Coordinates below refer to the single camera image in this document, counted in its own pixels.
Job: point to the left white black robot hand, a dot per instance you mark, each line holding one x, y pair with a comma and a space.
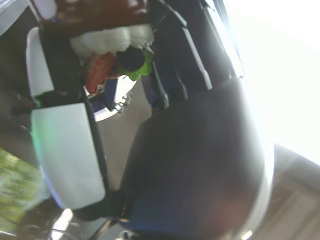
195, 162

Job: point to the white cake with chocolate drip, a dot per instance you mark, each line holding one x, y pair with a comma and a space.
100, 22

